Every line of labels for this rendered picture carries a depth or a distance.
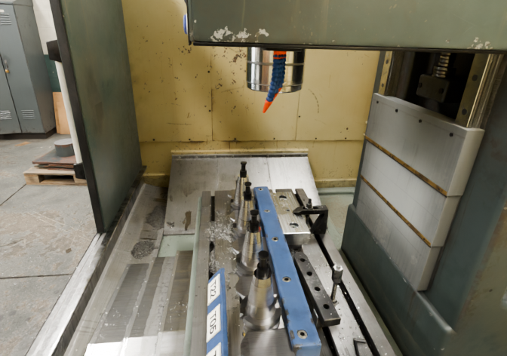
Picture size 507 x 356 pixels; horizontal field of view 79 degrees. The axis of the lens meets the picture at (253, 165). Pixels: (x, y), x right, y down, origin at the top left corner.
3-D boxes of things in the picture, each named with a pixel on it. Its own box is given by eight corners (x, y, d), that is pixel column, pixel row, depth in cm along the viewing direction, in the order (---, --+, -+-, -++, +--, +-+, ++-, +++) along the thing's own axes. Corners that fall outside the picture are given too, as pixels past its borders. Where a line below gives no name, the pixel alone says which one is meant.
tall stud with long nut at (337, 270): (329, 305, 89) (335, 269, 83) (326, 297, 91) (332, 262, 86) (338, 304, 89) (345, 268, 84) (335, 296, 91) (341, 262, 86)
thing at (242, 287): (236, 302, 50) (236, 299, 50) (234, 278, 55) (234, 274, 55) (278, 299, 51) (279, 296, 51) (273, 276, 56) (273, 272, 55)
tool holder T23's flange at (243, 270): (271, 280, 56) (271, 270, 55) (237, 283, 55) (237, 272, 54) (265, 257, 61) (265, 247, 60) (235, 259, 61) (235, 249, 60)
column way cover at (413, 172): (414, 294, 93) (466, 130, 72) (351, 210, 136) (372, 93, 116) (429, 293, 94) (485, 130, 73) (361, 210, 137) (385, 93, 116)
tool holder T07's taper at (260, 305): (279, 315, 46) (282, 280, 43) (251, 323, 45) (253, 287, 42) (268, 293, 50) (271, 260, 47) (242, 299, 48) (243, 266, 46)
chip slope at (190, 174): (158, 257, 146) (152, 210, 135) (174, 191, 207) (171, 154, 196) (339, 248, 156) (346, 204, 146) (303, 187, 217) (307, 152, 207)
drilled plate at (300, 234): (243, 247, 105) (243, 234, 103) (237, 204, 131) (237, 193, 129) (308, 243, 107) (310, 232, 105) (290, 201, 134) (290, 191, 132)
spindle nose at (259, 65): (307, 94, 80) (311, 44, 75) (245, 92, 80) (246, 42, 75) (298, 84, 95) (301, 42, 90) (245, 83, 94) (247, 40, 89)
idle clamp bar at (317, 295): (320, 338, 78) (323, 320, 76) (289, 267, 102) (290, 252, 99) (338, 336, 79) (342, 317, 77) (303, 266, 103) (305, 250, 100)
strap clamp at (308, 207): (292, 235, 118) (295, 201, 112) (290, 230, 121) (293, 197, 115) (325, 234, 120) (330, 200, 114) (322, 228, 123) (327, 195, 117)
